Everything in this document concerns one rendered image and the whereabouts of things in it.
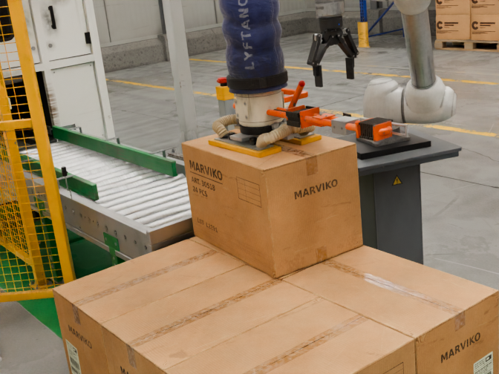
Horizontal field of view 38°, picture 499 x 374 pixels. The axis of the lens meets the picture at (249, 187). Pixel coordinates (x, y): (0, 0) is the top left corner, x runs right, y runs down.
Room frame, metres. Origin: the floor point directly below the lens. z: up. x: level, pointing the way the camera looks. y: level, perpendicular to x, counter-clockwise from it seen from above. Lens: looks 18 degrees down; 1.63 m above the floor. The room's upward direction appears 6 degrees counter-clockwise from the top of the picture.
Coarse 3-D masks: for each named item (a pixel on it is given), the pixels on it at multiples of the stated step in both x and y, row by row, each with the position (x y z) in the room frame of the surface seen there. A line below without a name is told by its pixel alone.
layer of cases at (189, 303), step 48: (192, 240) 2.77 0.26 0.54; (96, 288) 2.40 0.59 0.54; (144, 288) 2.36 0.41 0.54; (192, 288) 2.31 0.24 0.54; (240, 288) 2.27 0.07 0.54; (288, 288) 2.23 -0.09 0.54; (336, 288) 2.19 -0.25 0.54; (384, 288) 2.15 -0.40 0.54; (432, 288) 2.11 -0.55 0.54; (480, 288) 2.08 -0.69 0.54; (96, 336) 2.17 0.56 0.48; (144, 336) 2.01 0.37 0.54; (192, 336) 1.97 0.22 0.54; (240, 336) 1.94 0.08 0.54; (288, 336) 1.91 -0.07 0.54; (336, 336) 1.88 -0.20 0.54; (384, 336) 1.85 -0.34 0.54; (432, 336) 1.86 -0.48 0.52; (480, 336) 2.00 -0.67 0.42
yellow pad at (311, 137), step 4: (296, 136) 2.62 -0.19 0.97; (300, 136) 2.61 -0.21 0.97; (304, 136) 2.60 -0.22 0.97; (308, 136) 2.61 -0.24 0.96; (312, 136) 2.61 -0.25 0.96; (316, 136) 2.61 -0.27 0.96; (320, 136) 2.61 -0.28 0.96; (280, 140) 2.67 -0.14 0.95; (284, 140) 2.64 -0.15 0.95; (288, 140) 2.62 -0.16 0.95; (292, 140) 2.61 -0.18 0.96; (296, 140) 2.58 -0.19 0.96; (300, 140) 2.57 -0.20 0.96; (304, 140) 2.57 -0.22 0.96; (308, 140) 2.58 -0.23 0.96; (312, 140) 2.59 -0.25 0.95; (316, 140) 2.60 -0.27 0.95; (296, 144) 2.59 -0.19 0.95; (300, 144) 2.57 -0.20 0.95; (304, 144) 2.57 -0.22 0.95
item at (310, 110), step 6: (288, 108) 2.48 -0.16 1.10; (294, 108) 2.49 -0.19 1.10; (300, 108) 2.51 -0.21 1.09; (306, 108) 2.51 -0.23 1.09; (312, 108) 2.44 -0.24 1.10; (318, 108) 2.46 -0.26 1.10; (288, 114) 2.46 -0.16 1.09; (294, 114) 2.43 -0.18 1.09; (300, 114) 2.42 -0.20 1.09; (306, 114) 2.42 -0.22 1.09; (312, 114) 2.44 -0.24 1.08; (288, 120) 2.46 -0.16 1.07; (294, 120) 2.45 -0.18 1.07; (300, 120) 2.42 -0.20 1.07; (294, 126) 2.44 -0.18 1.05; (300, 126) 2.42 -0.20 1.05; (306, 126) 2.42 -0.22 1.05
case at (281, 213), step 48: (192, 144) 2.77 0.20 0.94; (288, 144) 2.60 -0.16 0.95; (336, 144) 2.53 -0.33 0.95; (192, 192) 2.79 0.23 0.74; (240, 192) 2.46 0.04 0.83; (288, 192) 2.35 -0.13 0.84; (336, 192) 2.46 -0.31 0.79; (240, 240) 2.50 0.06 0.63; (288, 240) 2.34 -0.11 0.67; (336, 240) 2.45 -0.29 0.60
